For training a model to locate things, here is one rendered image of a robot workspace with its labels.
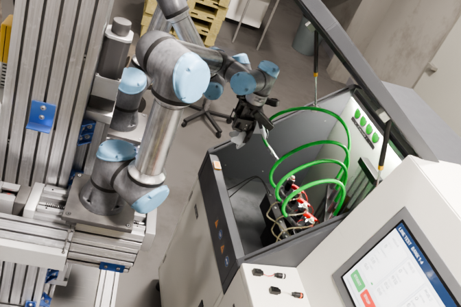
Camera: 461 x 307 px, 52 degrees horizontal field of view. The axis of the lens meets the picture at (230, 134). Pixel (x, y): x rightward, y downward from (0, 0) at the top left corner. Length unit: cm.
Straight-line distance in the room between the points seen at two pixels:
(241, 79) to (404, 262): 74
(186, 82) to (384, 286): 83
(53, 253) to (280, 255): 76
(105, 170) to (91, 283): 107
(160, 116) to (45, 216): 58
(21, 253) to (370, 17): 549
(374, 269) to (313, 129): 91
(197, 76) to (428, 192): 76
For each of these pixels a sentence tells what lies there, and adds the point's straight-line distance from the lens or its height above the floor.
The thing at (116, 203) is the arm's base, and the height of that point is 107.
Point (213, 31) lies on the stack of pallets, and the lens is 547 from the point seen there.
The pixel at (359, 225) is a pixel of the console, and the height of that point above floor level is 128.
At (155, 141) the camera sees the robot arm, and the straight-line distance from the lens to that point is 131.
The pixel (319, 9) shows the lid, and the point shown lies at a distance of 122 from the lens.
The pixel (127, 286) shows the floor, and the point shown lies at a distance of 277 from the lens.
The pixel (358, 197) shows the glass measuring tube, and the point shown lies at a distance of 204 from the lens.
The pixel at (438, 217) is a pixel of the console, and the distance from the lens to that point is 147.
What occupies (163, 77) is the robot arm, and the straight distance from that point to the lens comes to 120.
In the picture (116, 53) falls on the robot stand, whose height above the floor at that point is 148.
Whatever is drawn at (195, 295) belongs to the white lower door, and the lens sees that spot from 215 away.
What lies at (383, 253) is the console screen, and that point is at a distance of 155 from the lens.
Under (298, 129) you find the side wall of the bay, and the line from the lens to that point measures 223.
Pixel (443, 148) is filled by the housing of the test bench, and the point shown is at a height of 150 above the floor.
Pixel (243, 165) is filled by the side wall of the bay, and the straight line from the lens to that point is 228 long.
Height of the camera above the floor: 215
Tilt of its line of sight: 30 degrees down
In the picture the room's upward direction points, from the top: 24 degrees clockwise
